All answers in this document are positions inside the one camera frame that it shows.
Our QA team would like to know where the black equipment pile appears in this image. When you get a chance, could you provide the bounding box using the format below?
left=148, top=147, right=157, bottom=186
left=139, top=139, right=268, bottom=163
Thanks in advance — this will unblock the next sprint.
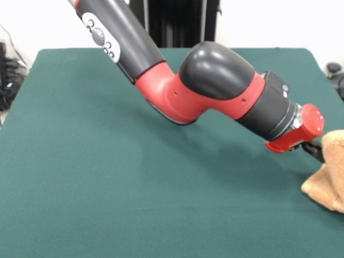
left=0, top=40, right=29, bottom=112

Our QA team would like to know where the dark green tablecloth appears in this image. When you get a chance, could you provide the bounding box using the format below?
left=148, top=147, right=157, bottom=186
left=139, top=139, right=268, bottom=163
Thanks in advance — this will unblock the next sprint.
left=0, top=47, right=344, bottom=258

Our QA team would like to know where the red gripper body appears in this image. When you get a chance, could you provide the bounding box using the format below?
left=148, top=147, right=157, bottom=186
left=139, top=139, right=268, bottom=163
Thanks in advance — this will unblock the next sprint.
left=264, top=103, right=326, bottom=155

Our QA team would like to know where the tan terry towel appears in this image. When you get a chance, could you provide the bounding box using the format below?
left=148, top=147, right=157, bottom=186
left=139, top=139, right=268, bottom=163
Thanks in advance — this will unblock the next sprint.
left=300, top=130, right=344, bottom=214

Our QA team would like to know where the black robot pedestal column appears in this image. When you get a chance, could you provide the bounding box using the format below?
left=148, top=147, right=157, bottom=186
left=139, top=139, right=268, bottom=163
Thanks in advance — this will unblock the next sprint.
left=128, top=0, right=223, bottom=49

